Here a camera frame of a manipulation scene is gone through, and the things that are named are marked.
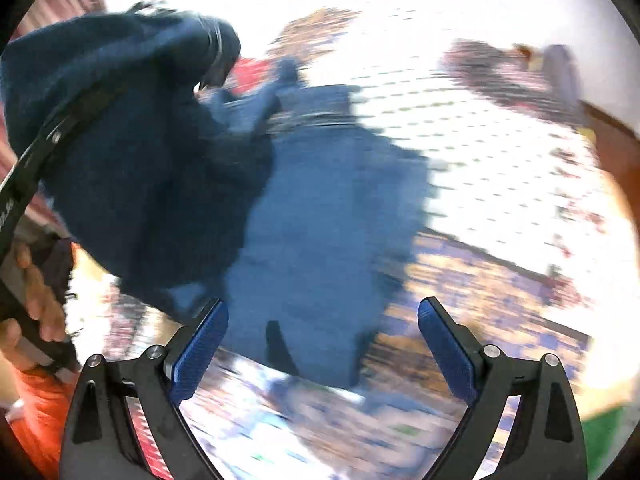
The blue denim jacket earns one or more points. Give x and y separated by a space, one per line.
279 204

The purple grey cloth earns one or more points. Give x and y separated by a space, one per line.
557 65

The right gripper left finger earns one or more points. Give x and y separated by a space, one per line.
124 421

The orange left sleeve forearm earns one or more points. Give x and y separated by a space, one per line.
39 424

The patchwork patterned bed cover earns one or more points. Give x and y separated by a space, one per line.
525 239

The person's left hand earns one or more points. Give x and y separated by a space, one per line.
40 305

